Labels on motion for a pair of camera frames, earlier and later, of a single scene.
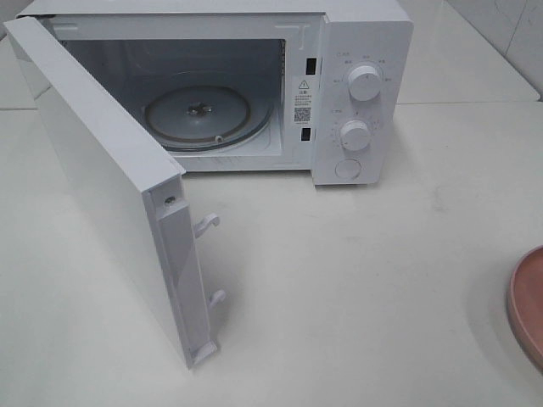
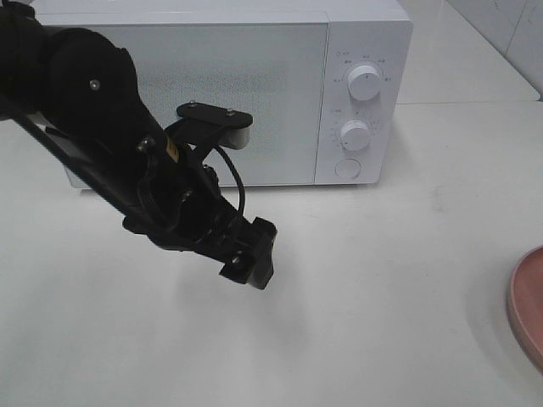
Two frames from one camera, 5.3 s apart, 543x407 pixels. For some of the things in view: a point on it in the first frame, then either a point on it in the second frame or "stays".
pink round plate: [524, 302] stays
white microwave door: [136, 188] → [249, 95]
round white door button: [348, 168] stays
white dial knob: [355, 135] stays
